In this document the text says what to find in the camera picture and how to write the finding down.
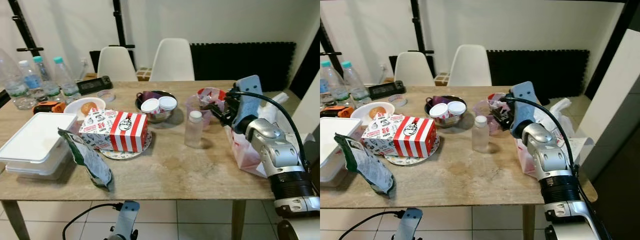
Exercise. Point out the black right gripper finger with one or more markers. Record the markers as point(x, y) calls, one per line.
point(221, 102)
point(219, 114)
point(498, 119)
point(499, 104)

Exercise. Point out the small clear plastic bottle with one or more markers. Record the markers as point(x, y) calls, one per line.
point(480, 136)
point(194, 131)

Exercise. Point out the red white paper bucket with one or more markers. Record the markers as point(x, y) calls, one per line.
point(212, 95)
point(496, 99)

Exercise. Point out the pink translucent plastic jar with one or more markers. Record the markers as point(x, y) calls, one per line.
point(196, 106)
point(482, 109)

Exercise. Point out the metal bowl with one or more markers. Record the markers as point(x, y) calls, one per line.
point(167, 116)
point(456, 121)

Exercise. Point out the small white lidded cup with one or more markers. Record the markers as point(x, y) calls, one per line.
point(439, 110)
point(168, 103)
point(150, 106)
point(457, 108)

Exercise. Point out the white pink plastic bag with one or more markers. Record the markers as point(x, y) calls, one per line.
point(527, 155)
point(247, 150)

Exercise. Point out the white plastic chair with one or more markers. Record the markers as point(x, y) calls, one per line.
point(116, 64)
point(413, 69)
point(469, 66)
point(172, 60)

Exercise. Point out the small cardboard box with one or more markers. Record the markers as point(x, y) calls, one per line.
point(143, 74)
point(441, 79)

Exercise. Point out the wooden dining table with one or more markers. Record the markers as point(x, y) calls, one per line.
point(175, 170)
point(465, 175)

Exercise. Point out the purple item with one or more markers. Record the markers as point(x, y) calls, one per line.
point(145, 96)
point(434, 100)

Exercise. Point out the white cabinet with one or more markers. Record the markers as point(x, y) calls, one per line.
point(612, 100)
point(309, 107)

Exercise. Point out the patterned paper plate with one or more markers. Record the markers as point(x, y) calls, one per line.
point(415, 160)
point(127, 154)

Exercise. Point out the red white striped food box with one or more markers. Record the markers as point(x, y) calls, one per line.
point(120, 131)
point(405, 136)

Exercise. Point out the round clear lid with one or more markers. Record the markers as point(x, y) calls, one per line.
point(397, 100)
point(106, 95)

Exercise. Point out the teal-cap water bottle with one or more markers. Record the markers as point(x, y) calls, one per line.
point(331, 85)
point(67, 85)
point(47, 82)
point(356, 87)

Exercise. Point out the orange and black device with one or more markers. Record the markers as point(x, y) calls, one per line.
point(337, 112)
point(48, 107)

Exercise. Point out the white lidded food container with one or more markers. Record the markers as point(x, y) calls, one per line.
point(335, 145)
point(35, 140)

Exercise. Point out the black handheld device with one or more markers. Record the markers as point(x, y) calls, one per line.
point(94, 85)
point(386, 90)

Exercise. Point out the black metal stand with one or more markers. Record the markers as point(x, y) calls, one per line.
point(119, 25)
point(327, 47)
point(22, 27)
point(416, 25)

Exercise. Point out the brown bread roll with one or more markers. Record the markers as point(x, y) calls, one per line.
point(89, 108)
point(377, 112)

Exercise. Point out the white bowl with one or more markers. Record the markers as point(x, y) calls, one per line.
point(72, 109)
point(360, 114)

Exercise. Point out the green snack bag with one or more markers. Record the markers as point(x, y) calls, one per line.
point(90, 160)
point(372, 167)

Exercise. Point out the blue-label water bottle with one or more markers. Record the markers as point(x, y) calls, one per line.
point(31, 80)

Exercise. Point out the large clear plastic bottle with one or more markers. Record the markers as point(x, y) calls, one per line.
point(12, 82)

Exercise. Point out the black ribbed wall panel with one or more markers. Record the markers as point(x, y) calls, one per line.
point(240, 65)
point(537, 72)

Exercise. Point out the black door frame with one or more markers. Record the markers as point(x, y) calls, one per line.
point(307, 65)
point(617, 35)

